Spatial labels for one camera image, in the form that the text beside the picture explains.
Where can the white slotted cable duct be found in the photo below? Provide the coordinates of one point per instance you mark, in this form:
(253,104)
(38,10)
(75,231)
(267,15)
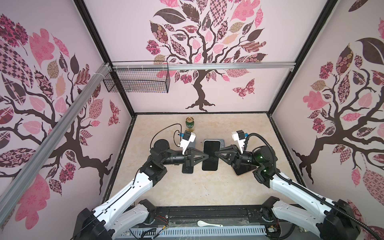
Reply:
(191,232)

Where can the white plastic spoon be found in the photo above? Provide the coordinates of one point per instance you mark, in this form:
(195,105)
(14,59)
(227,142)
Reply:
(205,224)

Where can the black wire basket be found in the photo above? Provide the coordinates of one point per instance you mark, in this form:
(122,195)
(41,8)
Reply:
(138,77)

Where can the black phone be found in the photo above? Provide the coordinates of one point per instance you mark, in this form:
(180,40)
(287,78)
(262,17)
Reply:
(210,147)
(243,169)
(187,170)

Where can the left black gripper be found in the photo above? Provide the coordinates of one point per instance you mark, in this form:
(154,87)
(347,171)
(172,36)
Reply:
(189,157)

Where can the silver aluminium bar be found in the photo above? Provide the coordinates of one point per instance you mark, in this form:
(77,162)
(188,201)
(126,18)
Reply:
(220,66)
(23,180)

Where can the silver aluminium bar back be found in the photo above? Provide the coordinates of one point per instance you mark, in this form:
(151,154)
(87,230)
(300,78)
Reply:
(220,66)

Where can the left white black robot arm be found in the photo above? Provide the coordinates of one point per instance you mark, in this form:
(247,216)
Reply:
(117,215)

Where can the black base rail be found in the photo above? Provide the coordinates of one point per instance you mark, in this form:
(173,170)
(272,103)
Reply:
(236,215)

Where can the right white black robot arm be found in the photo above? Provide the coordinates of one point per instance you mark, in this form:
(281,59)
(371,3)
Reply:
(325,218)

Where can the silver aluminium bar left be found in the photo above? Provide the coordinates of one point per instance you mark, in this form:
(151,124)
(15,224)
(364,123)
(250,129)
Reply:
(23,180)

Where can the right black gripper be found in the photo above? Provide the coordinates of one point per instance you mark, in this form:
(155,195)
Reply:
(234,156)

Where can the green gold drink can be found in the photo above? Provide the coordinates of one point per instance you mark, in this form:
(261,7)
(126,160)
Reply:
(190,123)

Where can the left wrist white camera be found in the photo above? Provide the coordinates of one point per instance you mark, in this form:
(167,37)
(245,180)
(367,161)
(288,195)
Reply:
(186,138)

